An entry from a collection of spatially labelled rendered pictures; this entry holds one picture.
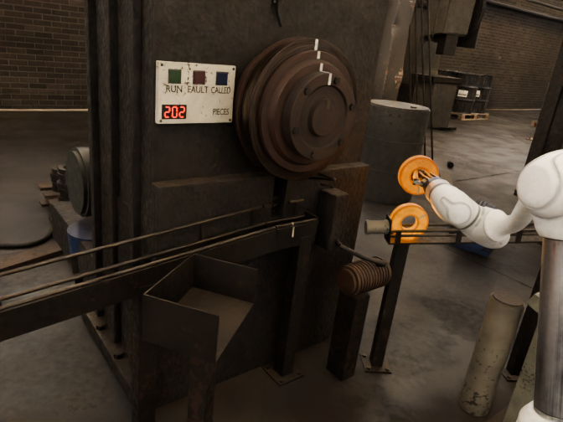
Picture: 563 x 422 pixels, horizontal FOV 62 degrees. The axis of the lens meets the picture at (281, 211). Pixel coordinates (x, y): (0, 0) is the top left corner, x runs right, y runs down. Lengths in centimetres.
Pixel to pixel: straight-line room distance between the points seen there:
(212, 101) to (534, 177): 96
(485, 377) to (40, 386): 172
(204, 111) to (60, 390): 120
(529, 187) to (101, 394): 163
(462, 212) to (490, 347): 67
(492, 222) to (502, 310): 45
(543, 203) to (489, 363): 114
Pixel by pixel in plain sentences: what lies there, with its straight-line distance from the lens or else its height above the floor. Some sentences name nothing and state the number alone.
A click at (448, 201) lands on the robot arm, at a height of 92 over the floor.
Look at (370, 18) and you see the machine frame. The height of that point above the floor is 145.
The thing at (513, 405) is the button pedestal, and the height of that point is 12.
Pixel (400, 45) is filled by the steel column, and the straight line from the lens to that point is 590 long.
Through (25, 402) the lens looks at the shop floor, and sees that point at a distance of 206.
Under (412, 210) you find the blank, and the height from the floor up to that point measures 76.
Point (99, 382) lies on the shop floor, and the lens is 208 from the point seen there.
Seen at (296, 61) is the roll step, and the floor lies 128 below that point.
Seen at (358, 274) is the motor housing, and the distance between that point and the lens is 186.
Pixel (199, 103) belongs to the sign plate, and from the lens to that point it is 152.
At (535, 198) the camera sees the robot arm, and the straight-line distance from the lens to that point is 102.
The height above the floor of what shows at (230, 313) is 60.
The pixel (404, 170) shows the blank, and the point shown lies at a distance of 186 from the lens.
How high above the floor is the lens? 134
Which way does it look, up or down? 20 degrees down
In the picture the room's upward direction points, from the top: 7 degrees clockwise
